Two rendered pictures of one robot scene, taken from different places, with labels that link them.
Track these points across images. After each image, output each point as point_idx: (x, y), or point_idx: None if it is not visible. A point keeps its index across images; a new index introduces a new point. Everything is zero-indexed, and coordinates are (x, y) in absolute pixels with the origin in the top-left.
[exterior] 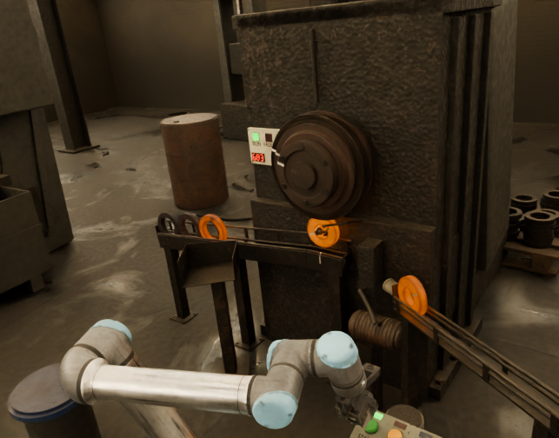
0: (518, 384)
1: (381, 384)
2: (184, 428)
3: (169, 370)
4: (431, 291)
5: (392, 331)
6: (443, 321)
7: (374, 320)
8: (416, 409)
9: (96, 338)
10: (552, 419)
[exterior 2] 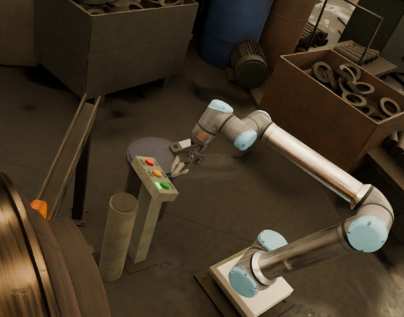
0: (71, 133)
1: None
2: (285, 246)
3: (316, 157)
4: None
5: None
6: (42, 193)
7: None
8: (111, 200)
9: (376, 209)
10: (98, 104)
